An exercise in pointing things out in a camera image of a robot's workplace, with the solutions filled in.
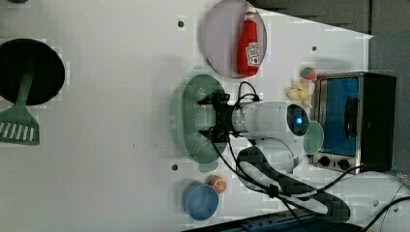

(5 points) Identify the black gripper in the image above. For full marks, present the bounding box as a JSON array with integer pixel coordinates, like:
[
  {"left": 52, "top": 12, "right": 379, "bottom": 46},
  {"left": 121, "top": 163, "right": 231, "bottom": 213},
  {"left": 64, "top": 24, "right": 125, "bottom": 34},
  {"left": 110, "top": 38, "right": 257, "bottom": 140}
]
[{"left": 197, "top": 93, "right": 235, "bottom": 143}]

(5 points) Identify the green oval strainer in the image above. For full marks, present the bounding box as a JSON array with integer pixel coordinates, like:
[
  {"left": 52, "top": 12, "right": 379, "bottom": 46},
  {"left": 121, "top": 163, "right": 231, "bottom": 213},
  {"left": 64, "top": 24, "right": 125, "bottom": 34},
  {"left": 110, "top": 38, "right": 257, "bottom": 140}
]
[{"left": 169, "top": 74, "right": 224, "bottom": 173}]

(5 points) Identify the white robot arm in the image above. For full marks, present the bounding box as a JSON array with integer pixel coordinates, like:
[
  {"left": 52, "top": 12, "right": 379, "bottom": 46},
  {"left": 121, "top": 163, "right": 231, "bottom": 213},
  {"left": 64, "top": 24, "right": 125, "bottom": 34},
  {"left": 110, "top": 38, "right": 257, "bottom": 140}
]
[{"left": 197, "top": 93, "right": 351, "bottom": 222}]

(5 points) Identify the orange slice toy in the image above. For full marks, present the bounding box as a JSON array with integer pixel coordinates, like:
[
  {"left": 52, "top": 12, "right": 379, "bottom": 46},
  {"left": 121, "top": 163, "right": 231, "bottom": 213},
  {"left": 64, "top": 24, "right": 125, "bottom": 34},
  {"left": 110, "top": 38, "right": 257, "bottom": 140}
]
[{"left": 208, "top": 176, "right": 227, "bottom": 194}]

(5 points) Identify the red ketchup bottle toy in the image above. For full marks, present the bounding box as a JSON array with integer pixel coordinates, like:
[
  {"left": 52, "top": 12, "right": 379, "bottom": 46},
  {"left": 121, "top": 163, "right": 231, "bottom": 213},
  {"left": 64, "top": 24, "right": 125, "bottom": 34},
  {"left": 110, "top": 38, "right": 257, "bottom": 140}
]
[{"left": 237, "top": 6, "right": 260, "bottom": 76}]

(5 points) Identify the grey round plate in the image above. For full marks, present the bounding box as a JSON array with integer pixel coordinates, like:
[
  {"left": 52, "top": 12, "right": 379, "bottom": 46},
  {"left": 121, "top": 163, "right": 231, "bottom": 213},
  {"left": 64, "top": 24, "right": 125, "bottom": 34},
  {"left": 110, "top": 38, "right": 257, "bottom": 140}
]
[{"left": 201, "top": 0, "right": 267, "bottom": 78}]

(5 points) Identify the blue cup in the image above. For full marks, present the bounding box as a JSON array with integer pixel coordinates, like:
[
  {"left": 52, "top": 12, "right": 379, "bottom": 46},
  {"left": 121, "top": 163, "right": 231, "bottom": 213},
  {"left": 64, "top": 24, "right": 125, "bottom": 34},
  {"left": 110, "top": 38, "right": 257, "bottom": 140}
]
[{"left": 182, "top": 181, "right": 220, "bottom": 220}]

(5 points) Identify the yellow plush banana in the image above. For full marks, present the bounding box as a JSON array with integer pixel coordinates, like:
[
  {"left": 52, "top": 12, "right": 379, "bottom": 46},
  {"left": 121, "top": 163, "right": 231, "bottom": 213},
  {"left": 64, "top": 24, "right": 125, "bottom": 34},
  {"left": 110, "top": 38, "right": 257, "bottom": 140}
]
[{"left": 286, "top": 80, "right": 315, "bottom": 108}]

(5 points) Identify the red strawberry toy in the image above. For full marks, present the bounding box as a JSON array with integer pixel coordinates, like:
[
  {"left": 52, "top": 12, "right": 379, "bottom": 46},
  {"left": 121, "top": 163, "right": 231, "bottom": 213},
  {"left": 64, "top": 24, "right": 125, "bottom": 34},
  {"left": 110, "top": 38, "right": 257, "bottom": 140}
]
[{"left": 300, "top": 67, "right": 316, "bottom": 80}]

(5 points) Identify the black toaster oven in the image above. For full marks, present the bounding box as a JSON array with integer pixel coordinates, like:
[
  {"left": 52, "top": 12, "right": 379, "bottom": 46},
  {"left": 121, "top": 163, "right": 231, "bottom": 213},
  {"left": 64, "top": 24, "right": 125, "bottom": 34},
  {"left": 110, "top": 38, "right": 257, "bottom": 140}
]
[{"left": 312, "top": 72, "right": 396, "bottom": 174}]

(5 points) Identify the green slotted spatula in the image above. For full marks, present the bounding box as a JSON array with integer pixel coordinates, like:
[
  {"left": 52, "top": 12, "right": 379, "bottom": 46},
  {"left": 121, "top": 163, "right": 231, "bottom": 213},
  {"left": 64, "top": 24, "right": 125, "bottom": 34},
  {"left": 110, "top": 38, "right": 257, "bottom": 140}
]
[{"left": 0, "top": 72, "right": 40, "bottom": 146}]

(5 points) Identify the black round pan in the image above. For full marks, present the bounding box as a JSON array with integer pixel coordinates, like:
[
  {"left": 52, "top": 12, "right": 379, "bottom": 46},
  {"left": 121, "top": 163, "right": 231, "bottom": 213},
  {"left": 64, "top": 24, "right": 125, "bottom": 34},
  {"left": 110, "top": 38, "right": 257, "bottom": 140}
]
[{"left": 0, "top": 39, "right": 66, "bottom": 105}]

